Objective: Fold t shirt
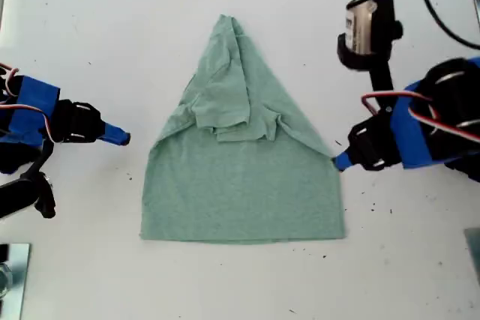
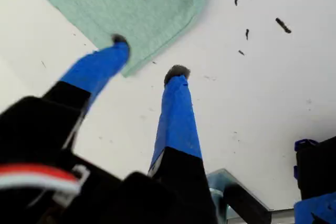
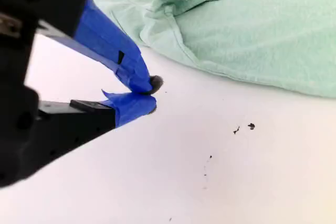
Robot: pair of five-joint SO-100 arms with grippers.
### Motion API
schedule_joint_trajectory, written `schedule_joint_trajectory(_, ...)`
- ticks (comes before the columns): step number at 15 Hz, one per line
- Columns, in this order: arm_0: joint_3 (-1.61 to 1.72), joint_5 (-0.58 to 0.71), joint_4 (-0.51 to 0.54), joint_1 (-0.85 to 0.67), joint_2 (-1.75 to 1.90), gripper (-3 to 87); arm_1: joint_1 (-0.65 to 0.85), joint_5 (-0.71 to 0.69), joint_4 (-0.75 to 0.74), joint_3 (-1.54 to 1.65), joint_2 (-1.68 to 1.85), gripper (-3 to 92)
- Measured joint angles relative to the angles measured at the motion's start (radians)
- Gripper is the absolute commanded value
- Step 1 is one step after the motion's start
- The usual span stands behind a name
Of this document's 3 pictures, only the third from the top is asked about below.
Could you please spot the green t-shirt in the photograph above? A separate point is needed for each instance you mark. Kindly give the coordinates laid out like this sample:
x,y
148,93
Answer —
x,y
249,37

